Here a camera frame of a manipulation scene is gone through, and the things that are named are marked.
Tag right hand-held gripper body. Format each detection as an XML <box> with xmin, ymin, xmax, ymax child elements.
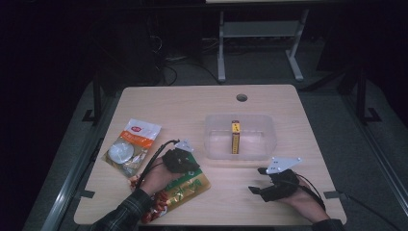
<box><xmin>259</xmin><ymin>156</ymin><xmax>303</xmax><ymax>203</ymax></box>

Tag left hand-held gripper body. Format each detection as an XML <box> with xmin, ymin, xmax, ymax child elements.
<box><xmin>161</xmin><ymin>138</ymin><xmax>201</xmax><ymax>174</ymax></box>

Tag green gold red dates packet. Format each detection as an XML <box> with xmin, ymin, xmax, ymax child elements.
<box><xmin>129</xmin><ymin>150</ymin><xmax>212</xmax><ymax>225</ymax></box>

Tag clear plastic container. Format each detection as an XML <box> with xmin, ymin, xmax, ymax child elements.
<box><xmin>204</xmin><ymin>113</ymin><xmax>278</xmax><ymax>162</ymax></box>

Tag yellow and black box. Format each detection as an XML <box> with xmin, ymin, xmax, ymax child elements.
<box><xmin>231</xmin><ymin>119</ymin><xmax>242</xmax><ymax>155</ymax></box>

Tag person's right hand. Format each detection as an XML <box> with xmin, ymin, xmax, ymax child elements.
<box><xmin>278</xmin><ymin>177</ymin><xmax>327</xmax><ymax>223</ymax></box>

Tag person's left hand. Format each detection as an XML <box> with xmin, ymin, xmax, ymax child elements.
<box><xmin>139</xmin><ymin>156</ymin><xmax>186</xmax><ymax>197</ymax></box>

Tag white orange snack packet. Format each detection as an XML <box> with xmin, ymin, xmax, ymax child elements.
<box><xmin>101</xmin><ymin>117</ymin><xmax>163</xmax><ymax>178</ymax></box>

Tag black metal stand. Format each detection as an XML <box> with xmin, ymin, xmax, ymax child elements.
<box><xmin>336</xmin><ymin>66</ymin><xmax>383</xmax><ymax>125</ymax></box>
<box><xmin>81</xmin><ymin>79</ymin><xmax>104</xmax><ymax>125</ymax></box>

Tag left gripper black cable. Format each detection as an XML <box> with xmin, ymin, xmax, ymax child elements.
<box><xmin>134</xmin><ymin>138</ymin><xmax>181</xmax><ymax>191</ymax></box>

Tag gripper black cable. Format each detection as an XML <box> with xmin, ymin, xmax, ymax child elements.
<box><xmin>293</xmin><ymin>172</ymin><xmax>327</xmax><ymax>212</ymax></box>
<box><xmin>134</xmin><ymin>138</ymin><xmax>181</xmax><ymax>191</ymax></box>

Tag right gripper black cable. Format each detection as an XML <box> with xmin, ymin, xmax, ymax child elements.
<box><xmin>293</xmin><ymin>172</ymin><xmax>327</xmax><ymax>212</ymax></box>

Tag grey table bracket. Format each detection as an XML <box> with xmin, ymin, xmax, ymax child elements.
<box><xmin>74</xmin><ymin>189</ymin><xmax>96</xmax><ymax>199</ymax></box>
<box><xmin>322</xmin><ymin>190</ymin><xmax>349</xmax><ymax>200</ymax></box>

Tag black floor cables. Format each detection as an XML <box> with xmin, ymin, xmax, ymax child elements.
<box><xmin>145</xmin><ymin>15</ymin><xmax>223</xmax><ymax>87</ymax></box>

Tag white metal desk frame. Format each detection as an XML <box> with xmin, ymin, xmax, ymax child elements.
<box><xmin>216</xmin><ymin>9</ymin><xmax>311</xmax><ymax>83</ymax></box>

